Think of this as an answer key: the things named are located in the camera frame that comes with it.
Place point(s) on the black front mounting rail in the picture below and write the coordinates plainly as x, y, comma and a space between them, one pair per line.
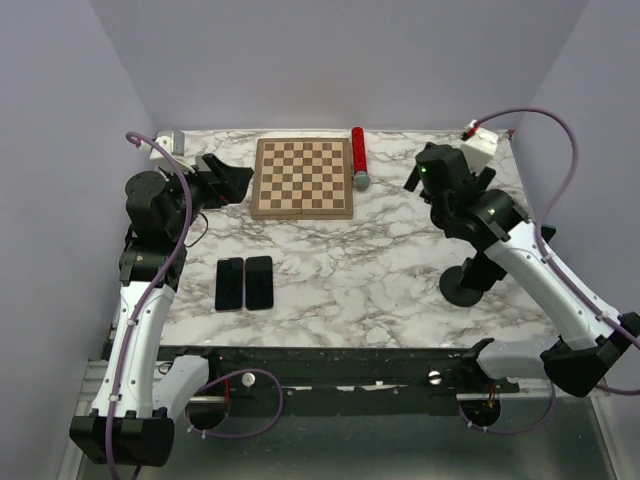
325, 382

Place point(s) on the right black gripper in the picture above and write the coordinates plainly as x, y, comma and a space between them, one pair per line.
480, 178

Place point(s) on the left aluminium extrusion rail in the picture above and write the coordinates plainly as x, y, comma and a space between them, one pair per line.
93, 379

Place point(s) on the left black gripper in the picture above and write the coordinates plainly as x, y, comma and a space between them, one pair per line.
229, 182

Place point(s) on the wooden chessboard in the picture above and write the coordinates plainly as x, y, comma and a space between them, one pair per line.
302, 179

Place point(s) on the black round phone stand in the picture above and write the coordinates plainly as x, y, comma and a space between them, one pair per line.
452, 290

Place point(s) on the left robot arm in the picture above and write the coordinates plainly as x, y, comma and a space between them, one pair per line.
132, 418

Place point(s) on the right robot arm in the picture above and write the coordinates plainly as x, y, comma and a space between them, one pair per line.
592, 335

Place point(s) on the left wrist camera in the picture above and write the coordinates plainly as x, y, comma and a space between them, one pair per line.
173, 142

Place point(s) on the purple-cased black phone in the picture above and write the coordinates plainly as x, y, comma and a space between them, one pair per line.
229, 284

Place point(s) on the red handled microphone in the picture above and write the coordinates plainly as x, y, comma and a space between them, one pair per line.
361, 180

